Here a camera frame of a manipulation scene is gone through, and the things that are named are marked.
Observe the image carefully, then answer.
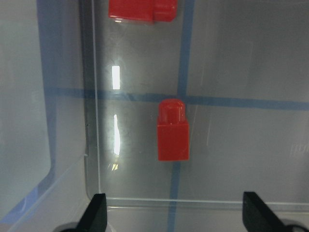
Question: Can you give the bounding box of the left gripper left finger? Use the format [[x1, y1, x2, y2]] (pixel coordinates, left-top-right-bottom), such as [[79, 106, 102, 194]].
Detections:
[[75, 193, 107, 232]]

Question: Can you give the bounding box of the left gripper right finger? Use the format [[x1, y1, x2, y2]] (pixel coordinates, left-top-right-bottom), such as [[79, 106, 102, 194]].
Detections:
[[242, 191, 286, 232]]

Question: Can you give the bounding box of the red block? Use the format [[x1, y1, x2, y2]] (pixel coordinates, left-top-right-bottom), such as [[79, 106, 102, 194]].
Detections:
[[108, 0, 178, 22], [157, 99, 189, 161]]

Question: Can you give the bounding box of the clear plastic storage box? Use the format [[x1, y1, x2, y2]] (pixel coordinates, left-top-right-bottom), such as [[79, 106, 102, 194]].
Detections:
[[0, 0, 309, 232]]

